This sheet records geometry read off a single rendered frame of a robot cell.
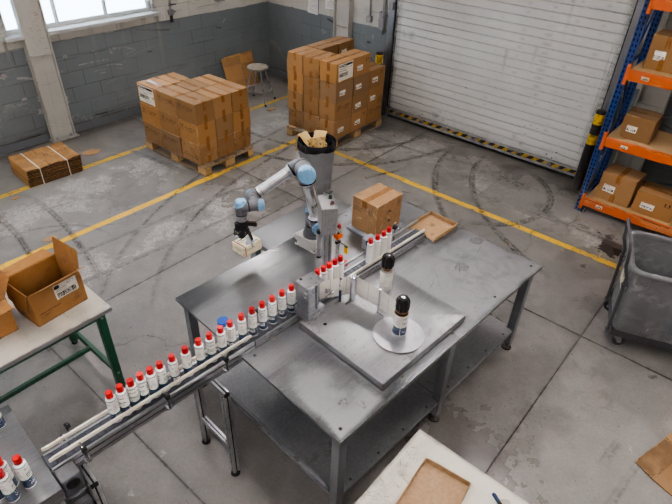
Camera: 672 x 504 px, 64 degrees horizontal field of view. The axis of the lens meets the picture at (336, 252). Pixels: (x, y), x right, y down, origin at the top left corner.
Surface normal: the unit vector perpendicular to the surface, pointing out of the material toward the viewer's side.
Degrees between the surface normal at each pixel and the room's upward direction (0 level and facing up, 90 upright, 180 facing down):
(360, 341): 0
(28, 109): 90
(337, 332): 0
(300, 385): 0
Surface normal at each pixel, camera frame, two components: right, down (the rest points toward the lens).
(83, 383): 0.04, -0.81
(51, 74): 0.76, 0.40
